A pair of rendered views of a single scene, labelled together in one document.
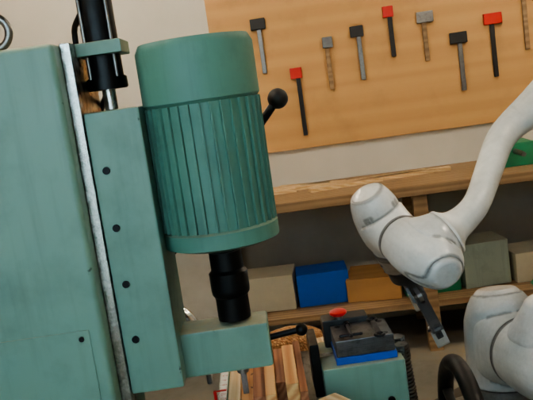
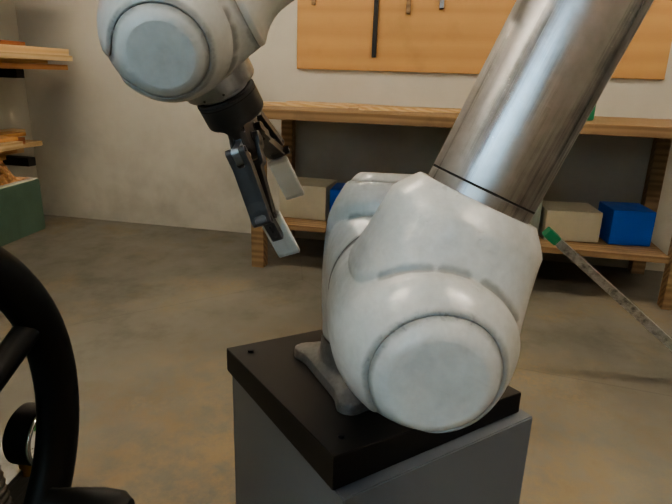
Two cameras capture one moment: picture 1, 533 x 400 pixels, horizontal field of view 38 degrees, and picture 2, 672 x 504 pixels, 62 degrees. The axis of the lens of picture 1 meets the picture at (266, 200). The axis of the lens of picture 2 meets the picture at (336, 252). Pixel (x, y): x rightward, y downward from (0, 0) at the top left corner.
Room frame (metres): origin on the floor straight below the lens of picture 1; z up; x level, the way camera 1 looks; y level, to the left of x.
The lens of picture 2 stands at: (0.98, -0.50, 1.02)
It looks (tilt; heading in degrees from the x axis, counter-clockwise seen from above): 18 degrees down; 7
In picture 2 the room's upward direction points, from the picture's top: 2 degrees clockwise
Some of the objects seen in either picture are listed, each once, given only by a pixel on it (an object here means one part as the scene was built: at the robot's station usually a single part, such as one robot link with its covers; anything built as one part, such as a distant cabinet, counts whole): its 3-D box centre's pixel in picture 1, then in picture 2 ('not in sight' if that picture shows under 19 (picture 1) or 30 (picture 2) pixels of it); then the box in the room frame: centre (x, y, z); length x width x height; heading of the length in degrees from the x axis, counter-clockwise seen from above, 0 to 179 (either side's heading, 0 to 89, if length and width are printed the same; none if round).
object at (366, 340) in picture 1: (356, 332); not in sight; (1.27, -0.12, 0.99); 0.13 x 0.11 x 0.06; 0
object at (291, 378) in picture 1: (292, 382); not in sight; (1.22, 0.00, 0.94); 0.18 x 0.02 x 0.07; 0
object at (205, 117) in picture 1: (208, 142); not in sight; (1.17, 0.08, 1.35); 0.18 x 0.18 x 0.31
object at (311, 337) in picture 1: (332, 359); not in sight; (1.26, -0.07, 0.95); 0.09 x 0.07 x 0.09; 0
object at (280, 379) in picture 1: (281, 378); not in sight; (1.28, 0.02, 0.93); 0.16 x 0.02 x 0.05; 0
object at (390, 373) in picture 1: (361, 375); not in sight; (1.26, -0.12, 0.91); 0.15 x 0.14 x 0.09; 0
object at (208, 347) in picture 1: (227, 347); not in sight; (1.17, 0.09, 1.03); 0.14 x 0.07 x 0.09; 90
